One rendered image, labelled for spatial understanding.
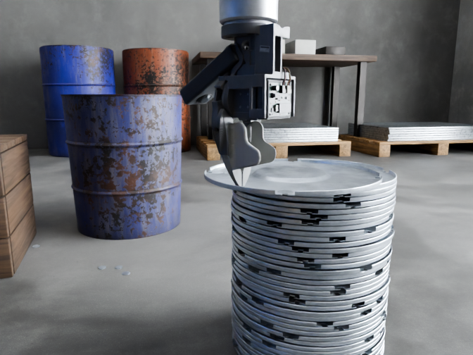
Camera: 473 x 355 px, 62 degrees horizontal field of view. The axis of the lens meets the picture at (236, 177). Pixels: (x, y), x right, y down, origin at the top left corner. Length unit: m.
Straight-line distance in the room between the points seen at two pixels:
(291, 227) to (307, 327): 0.16
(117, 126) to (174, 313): 0.64
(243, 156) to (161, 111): 0.85
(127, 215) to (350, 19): 3.73
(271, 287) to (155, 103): 0.84
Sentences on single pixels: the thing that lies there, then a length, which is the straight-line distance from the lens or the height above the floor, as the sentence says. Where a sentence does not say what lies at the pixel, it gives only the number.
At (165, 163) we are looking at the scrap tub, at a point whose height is 0.25.
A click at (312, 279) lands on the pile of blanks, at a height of 0.18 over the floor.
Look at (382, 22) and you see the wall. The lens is 4.85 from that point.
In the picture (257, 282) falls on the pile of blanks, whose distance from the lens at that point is 0.68.
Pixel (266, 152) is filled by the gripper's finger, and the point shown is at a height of 0.39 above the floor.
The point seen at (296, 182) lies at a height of 0.34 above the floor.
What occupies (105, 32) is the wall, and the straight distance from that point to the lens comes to 4.16.
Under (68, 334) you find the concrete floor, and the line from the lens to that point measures 0.92.
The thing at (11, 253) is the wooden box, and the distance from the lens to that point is 1.23.
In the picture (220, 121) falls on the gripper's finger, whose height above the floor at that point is 0.44.
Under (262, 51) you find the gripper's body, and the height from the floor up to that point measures 0.52.
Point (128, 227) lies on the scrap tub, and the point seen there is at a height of 0.04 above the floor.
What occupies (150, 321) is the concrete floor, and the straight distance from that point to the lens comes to 0.92.
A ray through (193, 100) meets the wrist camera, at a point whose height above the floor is 0.46.
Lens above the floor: 0.46
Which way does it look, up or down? 11 degrees down
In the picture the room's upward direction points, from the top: straight up
